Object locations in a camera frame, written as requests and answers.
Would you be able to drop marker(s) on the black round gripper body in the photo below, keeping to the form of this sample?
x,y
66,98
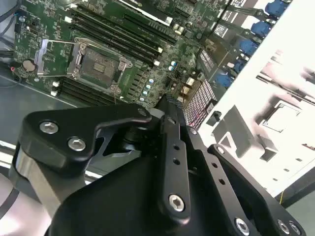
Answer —
x,y
110,209

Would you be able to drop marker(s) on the silver square CPU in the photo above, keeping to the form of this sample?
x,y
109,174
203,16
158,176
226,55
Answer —
x,y
280,119

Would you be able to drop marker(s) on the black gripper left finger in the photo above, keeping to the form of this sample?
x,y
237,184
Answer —
x,y
56,132

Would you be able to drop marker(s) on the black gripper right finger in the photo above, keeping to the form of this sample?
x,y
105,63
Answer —
x,y
248,196

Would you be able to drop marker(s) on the metal socket cover frame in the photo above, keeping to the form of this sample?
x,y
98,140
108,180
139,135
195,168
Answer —
x,y
40,56

